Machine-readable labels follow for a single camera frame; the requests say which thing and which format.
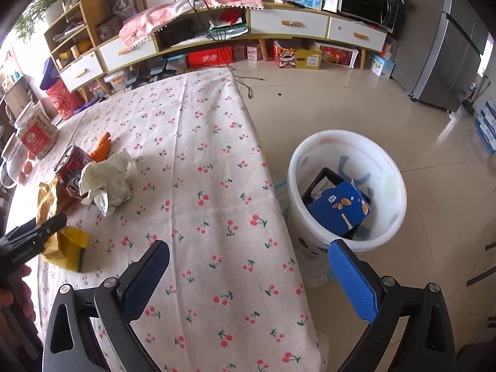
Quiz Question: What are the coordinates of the blue cardboard snack box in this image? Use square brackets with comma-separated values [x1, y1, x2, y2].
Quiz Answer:
[305, 179, 372, 238]

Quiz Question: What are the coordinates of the black plastic tray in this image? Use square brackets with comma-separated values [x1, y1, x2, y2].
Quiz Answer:
[300, 166, 374, 240]

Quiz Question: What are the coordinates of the white trash bin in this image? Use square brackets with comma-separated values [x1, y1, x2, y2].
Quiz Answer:
[287, 129, 407, 288]

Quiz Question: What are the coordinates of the left hand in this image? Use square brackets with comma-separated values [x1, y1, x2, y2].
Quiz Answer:
[0, 264, 36, 321]

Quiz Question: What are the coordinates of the yellow padded mailer bag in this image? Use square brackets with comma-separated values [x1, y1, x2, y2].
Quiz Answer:
[36, 178, 89, 272]

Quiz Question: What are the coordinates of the orange tangerine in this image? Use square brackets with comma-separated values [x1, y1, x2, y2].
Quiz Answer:
[17, 171, 27, 185]
[22, 160, 33, 175]

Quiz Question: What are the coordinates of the upright red soda can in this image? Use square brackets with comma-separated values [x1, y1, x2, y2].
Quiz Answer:
[54, 144, 92, 200]

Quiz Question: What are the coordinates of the crumpled white paper wad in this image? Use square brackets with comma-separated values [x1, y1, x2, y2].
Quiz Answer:
[79, 151, 135, 218]

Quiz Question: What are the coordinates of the nut jar with red label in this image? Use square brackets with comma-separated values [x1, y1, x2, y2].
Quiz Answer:
[14, 102, 59, 160]

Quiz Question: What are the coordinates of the cherry print tablecloth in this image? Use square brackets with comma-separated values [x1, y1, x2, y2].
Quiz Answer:
[36, 68, 329, 371]

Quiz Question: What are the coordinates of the wooden tv cabinet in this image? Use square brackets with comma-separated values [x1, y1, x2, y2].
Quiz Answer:
[56, 0, 387, 91]

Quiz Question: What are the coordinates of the potted green plant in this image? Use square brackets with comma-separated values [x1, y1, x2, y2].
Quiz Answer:
[13, 0, 59, 41]

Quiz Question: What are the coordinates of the pink cloth on cabinet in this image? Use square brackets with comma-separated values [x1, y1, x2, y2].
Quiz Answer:
[118, 0, 264, 50]

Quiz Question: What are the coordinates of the red box under cabinet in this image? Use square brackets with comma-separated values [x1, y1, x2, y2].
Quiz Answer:
[187, 45, 234, 67]

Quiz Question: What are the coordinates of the grey refrigerator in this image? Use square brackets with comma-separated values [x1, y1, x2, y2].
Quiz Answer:
[391, 0, 489, 112]

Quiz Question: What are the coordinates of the black microwave oven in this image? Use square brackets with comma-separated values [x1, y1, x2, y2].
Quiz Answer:
[338, 0, 399, 33]

